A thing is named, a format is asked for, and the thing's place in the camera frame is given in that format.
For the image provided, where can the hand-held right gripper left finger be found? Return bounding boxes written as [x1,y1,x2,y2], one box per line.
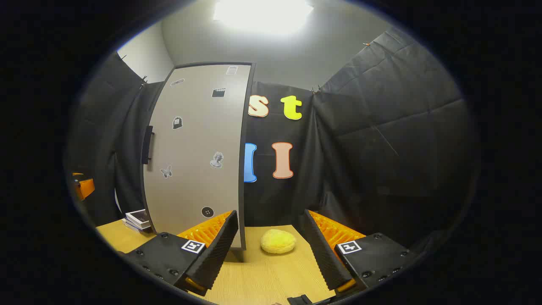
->
[125,210,240,297]

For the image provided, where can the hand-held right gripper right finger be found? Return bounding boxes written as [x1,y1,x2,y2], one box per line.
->
[301,209,419,296]

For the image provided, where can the black cabinet door handle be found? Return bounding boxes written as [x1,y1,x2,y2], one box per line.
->
[141,125,155,165]

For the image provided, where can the grey cabinet door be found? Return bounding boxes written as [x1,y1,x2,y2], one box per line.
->
[141,63,254,250]

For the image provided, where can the dark grey cabinet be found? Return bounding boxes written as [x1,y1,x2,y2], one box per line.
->
[140,61,256,262]

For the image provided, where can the yellow round sponge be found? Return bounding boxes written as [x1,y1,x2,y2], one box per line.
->
[260,229,296,255]

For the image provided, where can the white portrait cover book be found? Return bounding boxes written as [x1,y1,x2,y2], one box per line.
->
[126,209,152,230]

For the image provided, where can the black backdrop cloth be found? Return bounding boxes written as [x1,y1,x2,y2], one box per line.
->
[66,28,479,255]

